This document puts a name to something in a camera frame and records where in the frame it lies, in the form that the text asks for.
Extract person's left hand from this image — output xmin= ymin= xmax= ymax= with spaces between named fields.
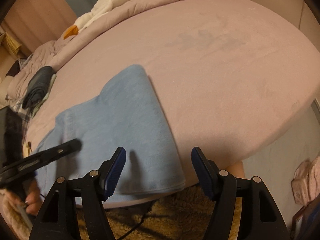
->
xmin=15 ymin=179 xmax=43 ymax=217

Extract dark clothing pile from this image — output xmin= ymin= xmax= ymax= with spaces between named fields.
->
xmin=5 ymin=58 xmax=28 ymax=78

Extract cream cartoon print shirt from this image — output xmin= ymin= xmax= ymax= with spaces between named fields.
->
xmin=22 ymin=141 xmax=34 ymax=158

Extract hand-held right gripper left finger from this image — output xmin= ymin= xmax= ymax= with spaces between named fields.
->
xmin=29 ymin=147 xmax=127 ymax=240

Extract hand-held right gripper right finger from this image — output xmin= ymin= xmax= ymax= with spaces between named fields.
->
xmin=191 ymin=147 xmax=290 ymax=240

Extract light blue denim pants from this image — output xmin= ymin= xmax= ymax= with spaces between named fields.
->
xmin=25 ymin=64 xmax=186 ymax=209

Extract black cable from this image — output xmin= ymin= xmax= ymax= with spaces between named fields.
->
xmin=116 ymin=200 xmax=157 ymax=240

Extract white goose plush toy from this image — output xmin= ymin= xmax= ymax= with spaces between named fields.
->
xmin=62 ymin=0 xmax=194 ymax=40

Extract yellow pleated fabric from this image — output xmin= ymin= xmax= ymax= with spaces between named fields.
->
xmin=0 ymin=29 xmax=23 ymax=57

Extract pink curtain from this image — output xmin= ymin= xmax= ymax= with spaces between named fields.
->
xmin=0 ymin=0 xmax=78 ymax=55

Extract plaid pillow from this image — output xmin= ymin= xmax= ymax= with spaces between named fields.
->
xmin=5 ymin=94 xmax=34 ymax=128

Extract tan shaggy rug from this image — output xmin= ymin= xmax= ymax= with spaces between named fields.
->
xmin=75 ymin=182 xmax=253 ymax=240

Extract pink cloth bag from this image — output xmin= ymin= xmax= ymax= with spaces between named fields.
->
xmin=291 ymin=155 xmax=320 ymax=205

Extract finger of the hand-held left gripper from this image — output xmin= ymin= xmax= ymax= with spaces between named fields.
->
xmin=24 ymin=139 xmax=83 ymax=167

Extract folded dark blue jeans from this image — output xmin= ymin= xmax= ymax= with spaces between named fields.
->
xmin=22 ymin=66 xmax=57 ymax=110

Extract dark framed box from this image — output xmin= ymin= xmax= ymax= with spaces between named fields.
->
xmin=291 ymin=199 xmax=320 ymax=240

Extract pink duvet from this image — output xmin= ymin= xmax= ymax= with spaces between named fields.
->
xmin=5 ymin=0 xmax=242 ymax=105

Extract bed with pink sheet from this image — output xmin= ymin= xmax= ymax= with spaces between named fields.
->
xmin=5 ymin=0 xmax=320 ymax=209

